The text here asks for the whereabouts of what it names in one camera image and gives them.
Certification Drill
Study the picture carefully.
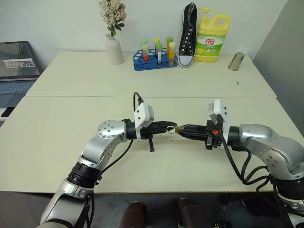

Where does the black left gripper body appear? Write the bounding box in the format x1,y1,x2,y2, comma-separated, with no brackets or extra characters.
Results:
140,122,158,153

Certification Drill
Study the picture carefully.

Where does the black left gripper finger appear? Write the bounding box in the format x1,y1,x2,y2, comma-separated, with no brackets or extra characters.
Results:
155,120,178,129
155,126,176,135

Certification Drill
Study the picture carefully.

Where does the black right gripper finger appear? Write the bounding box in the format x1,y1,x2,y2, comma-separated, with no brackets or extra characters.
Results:
180,123,208,133
179,130,207,142

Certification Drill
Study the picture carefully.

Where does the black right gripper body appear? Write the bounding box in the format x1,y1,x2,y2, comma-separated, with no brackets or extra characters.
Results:
203,120,223,151

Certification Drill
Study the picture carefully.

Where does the brass padlock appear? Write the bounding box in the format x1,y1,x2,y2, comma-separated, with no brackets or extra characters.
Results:
167,125,183,135

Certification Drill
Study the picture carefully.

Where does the blue test tube rack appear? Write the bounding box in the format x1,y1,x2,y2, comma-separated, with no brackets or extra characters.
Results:
133,48,178,71

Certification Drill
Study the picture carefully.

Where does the green capped labelled test tube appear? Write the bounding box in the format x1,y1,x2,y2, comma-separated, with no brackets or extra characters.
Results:
156,43,163,66

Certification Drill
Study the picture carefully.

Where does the yellow capped orange test tube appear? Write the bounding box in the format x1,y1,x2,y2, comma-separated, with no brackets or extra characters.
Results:
168,42,177,65

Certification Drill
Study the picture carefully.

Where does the green capped red test tube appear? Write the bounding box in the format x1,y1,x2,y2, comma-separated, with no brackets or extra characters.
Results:
142,44,150,63

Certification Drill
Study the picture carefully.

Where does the dark rounded shape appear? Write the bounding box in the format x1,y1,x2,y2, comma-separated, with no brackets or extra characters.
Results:
173,198,207,228
118,201,147,228

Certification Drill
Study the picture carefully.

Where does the steel cup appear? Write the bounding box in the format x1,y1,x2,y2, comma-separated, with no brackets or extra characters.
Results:
228,51,245,71

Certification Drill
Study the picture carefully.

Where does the yellow dish soap bottle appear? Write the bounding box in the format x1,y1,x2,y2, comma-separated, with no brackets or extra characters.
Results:
193,7,231,63

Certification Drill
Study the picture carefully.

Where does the white ceramic vase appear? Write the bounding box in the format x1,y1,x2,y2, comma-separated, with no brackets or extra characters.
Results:
105,33,124,66

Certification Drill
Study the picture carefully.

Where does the black canvas sneaker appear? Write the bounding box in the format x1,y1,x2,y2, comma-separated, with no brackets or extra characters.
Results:
177,2,198,68

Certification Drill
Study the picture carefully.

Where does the dried flower bunch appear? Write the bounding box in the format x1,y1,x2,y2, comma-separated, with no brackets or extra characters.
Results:
97,0,127,38

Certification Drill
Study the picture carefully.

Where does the black phone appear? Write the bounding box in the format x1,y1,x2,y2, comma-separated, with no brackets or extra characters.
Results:
0,106,15,118

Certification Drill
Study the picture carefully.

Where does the grey laptop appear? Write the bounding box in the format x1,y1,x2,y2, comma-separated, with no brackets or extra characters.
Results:
0,41,41,108

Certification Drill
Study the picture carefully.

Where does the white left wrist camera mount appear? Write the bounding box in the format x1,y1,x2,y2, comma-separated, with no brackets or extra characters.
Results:
133,102,155,141

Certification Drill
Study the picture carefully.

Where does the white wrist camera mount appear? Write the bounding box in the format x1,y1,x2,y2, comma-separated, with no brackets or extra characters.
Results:
208,98,230,146
133,102,155,141

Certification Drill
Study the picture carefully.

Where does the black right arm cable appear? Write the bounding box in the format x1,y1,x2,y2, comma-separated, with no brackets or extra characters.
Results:
220,133,276,191

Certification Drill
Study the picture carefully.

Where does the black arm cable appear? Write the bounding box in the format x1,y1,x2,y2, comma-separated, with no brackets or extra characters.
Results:
220,133,276,191
96,92,144,182

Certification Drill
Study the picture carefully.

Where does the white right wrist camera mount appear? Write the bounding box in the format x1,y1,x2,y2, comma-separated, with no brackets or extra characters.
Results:
208,98,230,146

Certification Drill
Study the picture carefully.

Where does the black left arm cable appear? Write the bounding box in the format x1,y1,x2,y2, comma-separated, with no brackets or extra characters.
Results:
96,92,144,182

